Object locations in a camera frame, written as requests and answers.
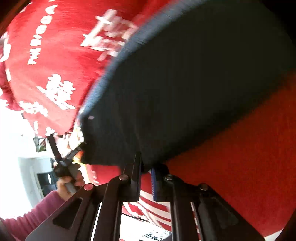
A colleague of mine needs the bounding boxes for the black pants with grey trim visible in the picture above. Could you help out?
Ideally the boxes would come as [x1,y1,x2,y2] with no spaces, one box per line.
[80,1,295,170]

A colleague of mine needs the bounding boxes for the pink sleeved left forearm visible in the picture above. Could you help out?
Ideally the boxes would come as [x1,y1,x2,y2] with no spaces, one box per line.
[1,191,65,240]

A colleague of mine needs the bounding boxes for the person left hand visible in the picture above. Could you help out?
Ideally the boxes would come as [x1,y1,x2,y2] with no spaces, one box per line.
[57,163,85,201]

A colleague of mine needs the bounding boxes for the white cabinet with dark opening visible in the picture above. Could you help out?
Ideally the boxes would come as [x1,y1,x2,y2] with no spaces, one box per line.
[18,158,57,207]

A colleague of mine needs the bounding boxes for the red white striped cloth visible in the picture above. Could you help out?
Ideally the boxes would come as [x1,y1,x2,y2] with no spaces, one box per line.
[85,164,202,241]

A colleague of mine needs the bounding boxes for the red sofa cover white characters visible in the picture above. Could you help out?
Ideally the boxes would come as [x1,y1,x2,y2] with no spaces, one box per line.
[1,1,295,237]

